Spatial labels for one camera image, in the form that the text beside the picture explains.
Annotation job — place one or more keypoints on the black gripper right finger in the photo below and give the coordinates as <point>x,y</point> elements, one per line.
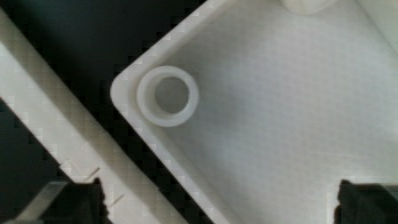
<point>368,203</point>

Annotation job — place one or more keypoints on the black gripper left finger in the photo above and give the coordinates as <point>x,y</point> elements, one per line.
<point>66,204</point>

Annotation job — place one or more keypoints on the white desk tabletop tray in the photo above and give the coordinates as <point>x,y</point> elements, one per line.
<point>259,97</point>

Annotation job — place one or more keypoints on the white desk leg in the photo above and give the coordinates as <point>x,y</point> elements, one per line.
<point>305,7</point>

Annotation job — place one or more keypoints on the white L-shaped obstacle wall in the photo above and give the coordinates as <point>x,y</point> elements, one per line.
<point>71,135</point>

